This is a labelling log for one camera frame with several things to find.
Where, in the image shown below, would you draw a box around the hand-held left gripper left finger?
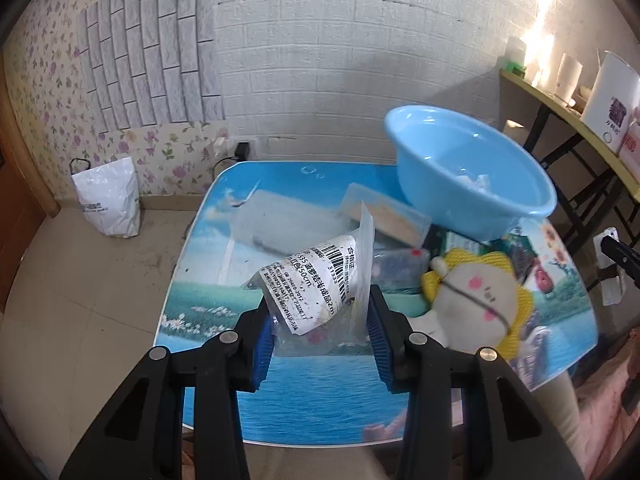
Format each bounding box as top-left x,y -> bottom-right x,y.
60,300 -> 276,480

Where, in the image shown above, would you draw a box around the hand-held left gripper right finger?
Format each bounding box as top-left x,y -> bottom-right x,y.
367,285 -> 586,480

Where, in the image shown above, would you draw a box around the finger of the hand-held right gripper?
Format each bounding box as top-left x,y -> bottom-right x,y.
600,235 -> 640,286

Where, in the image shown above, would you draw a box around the clear plastic bag with label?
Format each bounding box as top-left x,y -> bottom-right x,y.
242,202 -> 376,356

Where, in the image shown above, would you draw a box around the white and yellow plush toy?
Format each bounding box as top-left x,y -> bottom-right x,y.
420,247 -> 536,361

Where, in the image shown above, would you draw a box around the blue plastic basin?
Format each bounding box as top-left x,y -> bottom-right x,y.
384,105 -> 558,241

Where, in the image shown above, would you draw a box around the printed scenery desktop table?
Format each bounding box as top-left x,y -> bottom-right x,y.
152,160 -> 598,448

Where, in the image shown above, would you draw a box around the white power strip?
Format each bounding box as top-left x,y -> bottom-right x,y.
592,227 -> 625,306

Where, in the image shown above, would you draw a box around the clear box of cotton swabs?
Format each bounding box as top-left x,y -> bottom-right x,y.
342,182 -> 433,248

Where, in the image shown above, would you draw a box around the pink patterned clothing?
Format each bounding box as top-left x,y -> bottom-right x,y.
575,325 -> 640,480

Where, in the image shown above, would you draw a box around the white box with purple print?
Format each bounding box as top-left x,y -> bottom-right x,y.
580,51 -> 640,153

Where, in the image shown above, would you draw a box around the yellow side table black legs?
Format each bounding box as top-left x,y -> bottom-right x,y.
500,70 -> 640,281

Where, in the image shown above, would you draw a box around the white paper roll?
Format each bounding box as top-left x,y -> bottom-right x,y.
552,53 -> 585,103

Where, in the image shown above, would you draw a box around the white plastic bag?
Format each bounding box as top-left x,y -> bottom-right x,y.
70,156 -> 142,238

